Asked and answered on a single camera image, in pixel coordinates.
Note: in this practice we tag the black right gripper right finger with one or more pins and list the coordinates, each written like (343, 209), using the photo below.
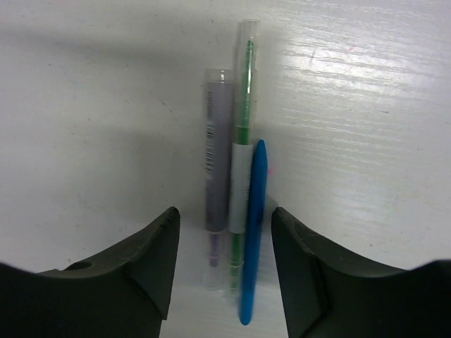
(330, 291)

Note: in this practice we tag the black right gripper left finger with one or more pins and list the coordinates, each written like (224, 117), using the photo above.
(122, 291)

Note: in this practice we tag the light blue pencil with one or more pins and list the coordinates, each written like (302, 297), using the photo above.
(255, 217)

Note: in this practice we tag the white green pen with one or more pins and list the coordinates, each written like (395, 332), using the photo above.
(242, 149)

